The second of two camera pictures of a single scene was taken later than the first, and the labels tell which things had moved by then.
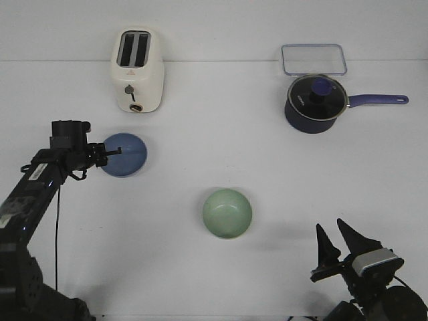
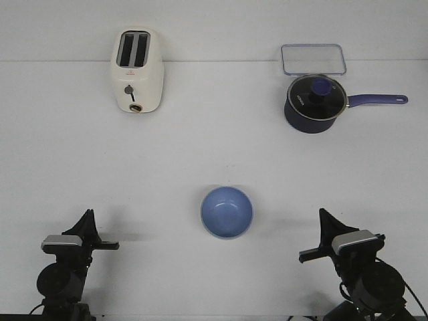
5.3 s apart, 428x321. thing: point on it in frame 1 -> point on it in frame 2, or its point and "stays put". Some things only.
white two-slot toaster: [138, 69] stays put
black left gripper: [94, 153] -> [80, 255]
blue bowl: [131, 160] -> [227, 212]
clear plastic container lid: [300, 59] stays put
